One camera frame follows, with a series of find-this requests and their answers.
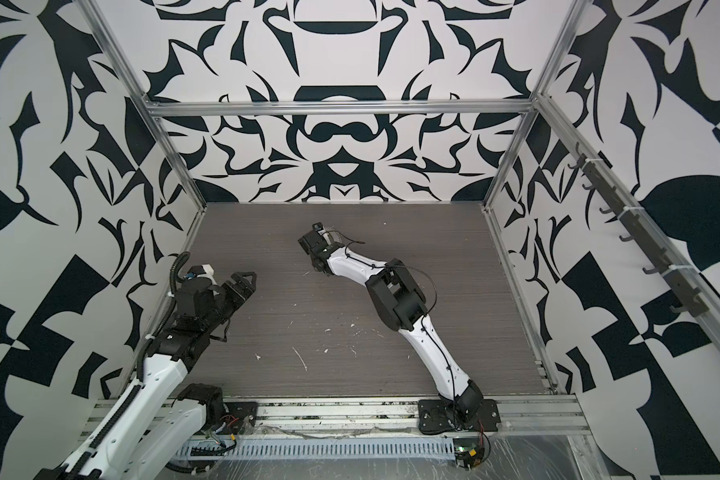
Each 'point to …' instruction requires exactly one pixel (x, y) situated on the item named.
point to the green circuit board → (468, 452)
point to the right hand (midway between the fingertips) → (328, 251)
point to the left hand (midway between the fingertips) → (247, 276)
